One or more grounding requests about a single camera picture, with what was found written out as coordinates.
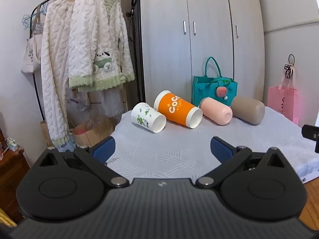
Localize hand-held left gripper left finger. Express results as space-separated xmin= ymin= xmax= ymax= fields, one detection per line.
xmin=30 ymin=136 xmax=129 ymax=188

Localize white plastic bag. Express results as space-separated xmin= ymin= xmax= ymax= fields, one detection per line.
xmin=66 ymin=90 xmax=92 ymax=120

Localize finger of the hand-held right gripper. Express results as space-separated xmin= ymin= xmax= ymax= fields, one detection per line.
xmin=301 ymin=124 xmax=319 ymax=153

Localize yellow cloth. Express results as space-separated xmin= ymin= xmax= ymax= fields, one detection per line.
xmin=0 ymin=208 xmax=17 ymax=227

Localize bundle of blue hangers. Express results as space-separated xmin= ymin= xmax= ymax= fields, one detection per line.
xmin=22 ymin=1 xmax=48 ymax=32

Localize teal felt handbag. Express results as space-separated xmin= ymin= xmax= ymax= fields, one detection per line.
xmin=191 ymin=56 xmax=238 ymax=107

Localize pale grey garment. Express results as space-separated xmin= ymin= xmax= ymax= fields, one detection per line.
xmin=99 ymin=88 xmax=125 ymax=118

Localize brown wooden cabinet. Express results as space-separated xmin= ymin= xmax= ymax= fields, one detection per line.
xmin=0 ymin=149 xmax=31 ymax=227

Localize orange paper cup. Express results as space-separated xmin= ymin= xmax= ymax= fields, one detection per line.
xmin=154 ymin=90 xmax=203 ymax=129

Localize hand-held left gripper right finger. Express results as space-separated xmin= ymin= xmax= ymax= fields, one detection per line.
xmin=196 ymin=136 xmax=299 ymax=189

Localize black hair ties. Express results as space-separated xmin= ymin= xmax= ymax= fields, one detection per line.
xmin=284 ymin=54 xmax=296 ymax=79

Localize grey wardrobe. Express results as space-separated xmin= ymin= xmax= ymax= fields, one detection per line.
xmin=138 ymin=0 xmax=266 ymax=105

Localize cream canvas tote bag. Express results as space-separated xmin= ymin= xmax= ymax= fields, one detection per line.
xmin=20 ymin=12 xmax=44 ymax=74

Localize pink cup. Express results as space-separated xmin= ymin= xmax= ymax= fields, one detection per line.
xmin=199 ymin=97 xmax=233 ymax=125

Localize black clothes rack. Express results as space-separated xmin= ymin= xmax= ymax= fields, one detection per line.
xmin=29 ymin=0 xmax=105 ymax=121

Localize black tripod stand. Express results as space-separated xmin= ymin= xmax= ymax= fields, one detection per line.
xmin=126 ymin=0 xmax=146 ymax=103

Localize tan cup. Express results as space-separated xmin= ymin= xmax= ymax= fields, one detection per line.
xmin=230 ymin=95 xmax=266 ymax=125

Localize white cup with green print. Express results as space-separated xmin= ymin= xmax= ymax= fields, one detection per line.
xmin=131 ymin=102 xmax=167 ymax=133

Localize pink paper gift bag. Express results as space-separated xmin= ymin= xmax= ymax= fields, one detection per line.
xmin=268 ymin=66 xmax=301 ymax=126

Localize white fuzzy cardigan green trim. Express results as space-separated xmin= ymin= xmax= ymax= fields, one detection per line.
xmin=68 ymin=0 xmax=135 ymax=92

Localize brown paper bag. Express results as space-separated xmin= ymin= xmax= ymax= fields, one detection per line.
xmin=72 ymin=119 xmax=118 ymax=148

